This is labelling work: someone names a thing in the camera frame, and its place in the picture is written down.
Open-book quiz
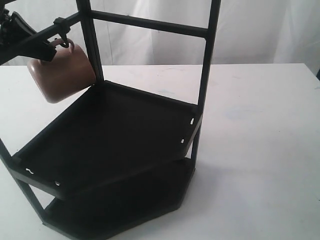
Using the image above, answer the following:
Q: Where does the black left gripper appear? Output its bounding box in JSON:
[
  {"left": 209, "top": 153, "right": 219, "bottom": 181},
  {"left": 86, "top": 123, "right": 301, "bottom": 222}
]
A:
[{"left": 0, "top": 7, "right": 57, "bottom": 62}]

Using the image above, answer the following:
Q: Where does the pink ceramic mug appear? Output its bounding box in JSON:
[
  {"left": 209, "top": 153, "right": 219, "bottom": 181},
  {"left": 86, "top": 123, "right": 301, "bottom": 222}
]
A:
[{"left": 27, "top": 38, "right": 97, "bottom": 104}]

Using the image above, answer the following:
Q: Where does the black hook clamp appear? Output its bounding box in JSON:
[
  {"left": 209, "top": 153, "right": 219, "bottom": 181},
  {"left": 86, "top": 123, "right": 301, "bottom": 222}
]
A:
[{"left": 53, "top": 17, "right": 71, "bottom": 48}]

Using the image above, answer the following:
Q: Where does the black metal shelf rack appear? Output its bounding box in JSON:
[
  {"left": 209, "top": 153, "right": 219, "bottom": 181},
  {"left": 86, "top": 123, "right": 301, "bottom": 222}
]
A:
[{"left": 0, "top": 0, "right": 221, "bottom": 240}]

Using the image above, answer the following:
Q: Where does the white backdrop curtain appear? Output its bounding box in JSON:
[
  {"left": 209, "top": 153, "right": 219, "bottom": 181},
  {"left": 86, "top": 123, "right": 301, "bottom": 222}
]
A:
[{"left": 0, "top": 0, "right": 320, "bottom": 67}]

